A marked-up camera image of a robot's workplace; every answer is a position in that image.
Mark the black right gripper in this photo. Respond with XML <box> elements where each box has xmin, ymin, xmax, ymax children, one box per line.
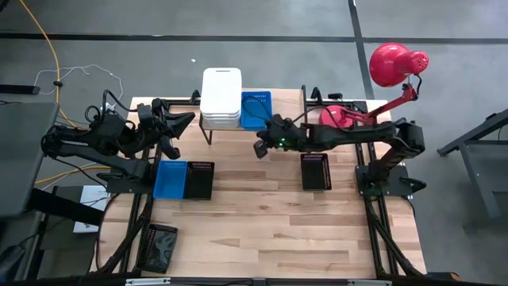
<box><xmin>256</xmin><ymin>114</ymin><xmax>307</xmax><ymax>153</ymax></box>

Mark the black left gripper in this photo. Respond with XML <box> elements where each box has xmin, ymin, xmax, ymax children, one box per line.
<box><xmin>137</xmin><ymin>99</ymin><xmax>197</xmax><ymax>140</ymax></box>

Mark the black plastic basket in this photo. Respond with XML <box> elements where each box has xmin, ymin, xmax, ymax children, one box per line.
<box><xmin>183</xmin><ymin>160</ymin><xmax>215</xmax><ymax>201</ymax></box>
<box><xmin>135</xmin><ymin>222</ymin><xmax>179</xmax><ymax>275</ymax></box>
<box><xmin>300</xmin><ymin>153</ymin><xmax>333</xmax><ymax>191</ymax></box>

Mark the wooden shelf with black legs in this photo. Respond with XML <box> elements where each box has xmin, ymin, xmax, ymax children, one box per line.
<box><xmin>198</xmin><ymin>85</ymin><xmax>313</xmax><ymax>146</ymax></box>

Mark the white cardboard box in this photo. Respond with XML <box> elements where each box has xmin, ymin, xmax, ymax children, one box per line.
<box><xmin>73</xmin><ymin>185</ymin><xmax>110</xmax><ymax>234</ymax></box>

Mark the red desk lamp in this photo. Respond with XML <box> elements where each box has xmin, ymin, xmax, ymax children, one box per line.
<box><xmin>319</xmin><ymin>42</ymin><xmax>430</xmax><ymax>130</ymax></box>

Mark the black slanted beam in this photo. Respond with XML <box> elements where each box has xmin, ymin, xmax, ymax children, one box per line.
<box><xmin>27</xmin><ymin>188</ymin><xmax>106</xmax><ymax>227</ymax></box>

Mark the grey side table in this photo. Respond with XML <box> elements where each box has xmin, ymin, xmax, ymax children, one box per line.
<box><xmin>0</xmin><ymin>101</ymin><xmax>60</xmax><ymax>218</ymax></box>

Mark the black floor bar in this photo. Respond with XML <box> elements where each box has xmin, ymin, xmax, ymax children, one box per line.
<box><xmin>0</xmin><ymin>83</ymin><xmax>40</xmax><ymax>95</ymax></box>

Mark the grey metal stand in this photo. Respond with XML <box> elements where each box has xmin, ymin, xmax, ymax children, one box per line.
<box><xmin>436</xmin><ymin>109</ymin><xmax>508</xmax><ymax>231</ymax></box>

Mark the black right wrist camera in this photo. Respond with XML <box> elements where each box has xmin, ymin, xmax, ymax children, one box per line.
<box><xmin>253</xmin><ymin>141</ymin><xmax>269</xmax><ymax>160</ymax></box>

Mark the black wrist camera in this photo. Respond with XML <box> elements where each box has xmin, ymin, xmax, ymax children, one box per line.
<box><xmin>160</xmin><ymin>136</ymin><xmax>182</xmax><ymax>160</ymax></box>
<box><xmin>253</xmin><ymin>141</ymin><xmax>269</xmax><ymax>160</ymax></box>

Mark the black aluminium table frame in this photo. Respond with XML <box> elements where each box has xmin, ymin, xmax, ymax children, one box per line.
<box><xmin>90</xmin><ymin>89</ymin><xmax>428</xmax><ymax>279</ymax></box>

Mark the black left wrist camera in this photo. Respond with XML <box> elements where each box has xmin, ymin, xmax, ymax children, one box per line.
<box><xmin>160</xmin><ymin>136</ymin><xmax>182</xmax><ymax>160</ymax></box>

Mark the thin white floor cable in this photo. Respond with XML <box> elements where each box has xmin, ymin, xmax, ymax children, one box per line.
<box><xmin>33</xmin><ymin>64</ymin><xmax>124</xmax><ymax>110</ymax></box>

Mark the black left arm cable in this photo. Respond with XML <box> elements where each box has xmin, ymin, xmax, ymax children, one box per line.
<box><xmin>85</xmin><ymin>89</ymin><xmax>140</xmax><ymax>124</ymax></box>

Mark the yellow floor cable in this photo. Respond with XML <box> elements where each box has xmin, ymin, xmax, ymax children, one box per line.
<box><xmin>18</xmin><ymin>0</ymin><xmax>117</xmax><ymax>186</ymax></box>

